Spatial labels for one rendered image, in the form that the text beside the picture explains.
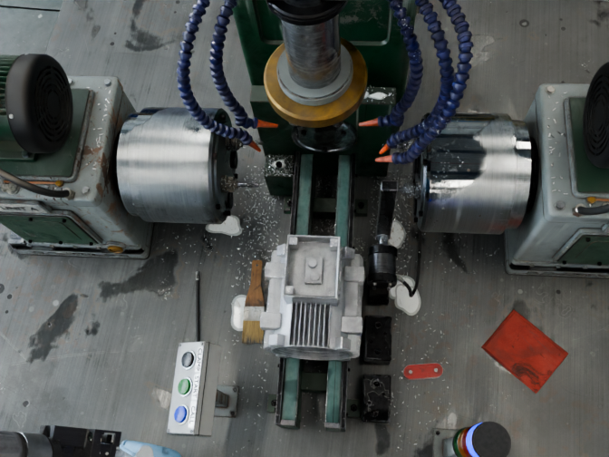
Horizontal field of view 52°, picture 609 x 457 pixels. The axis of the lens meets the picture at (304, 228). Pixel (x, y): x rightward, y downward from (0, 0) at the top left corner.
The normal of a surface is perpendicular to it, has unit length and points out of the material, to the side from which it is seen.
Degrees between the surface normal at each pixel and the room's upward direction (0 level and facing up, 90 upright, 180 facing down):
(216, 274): 0
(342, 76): 0
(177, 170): 28
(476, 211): 62
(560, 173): 0
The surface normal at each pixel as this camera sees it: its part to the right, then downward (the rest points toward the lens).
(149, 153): -0.08, -0.07
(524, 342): -0.07, -0.36
